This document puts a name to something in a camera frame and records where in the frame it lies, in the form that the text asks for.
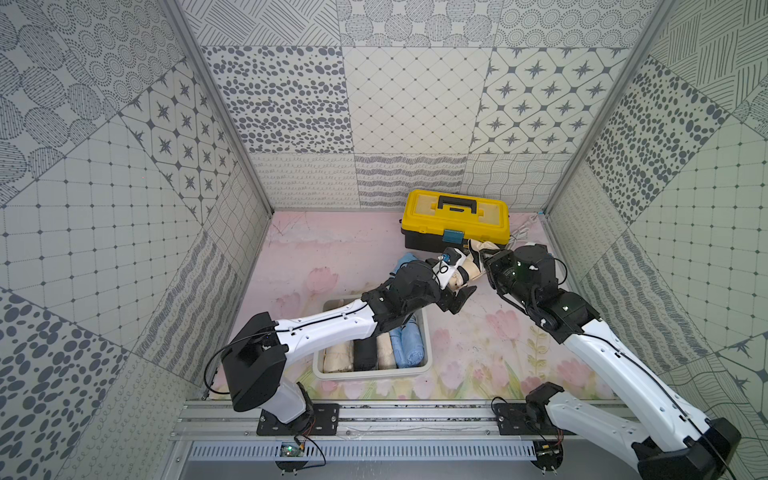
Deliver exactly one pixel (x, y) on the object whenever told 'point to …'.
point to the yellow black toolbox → (435, 221)
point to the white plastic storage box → (407, 372)
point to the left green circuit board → (291, 450)
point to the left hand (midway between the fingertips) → (465, 268)
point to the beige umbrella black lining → (473, 266)
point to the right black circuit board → (549, 454)
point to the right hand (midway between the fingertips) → (479, 256)
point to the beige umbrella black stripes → (385, 352)
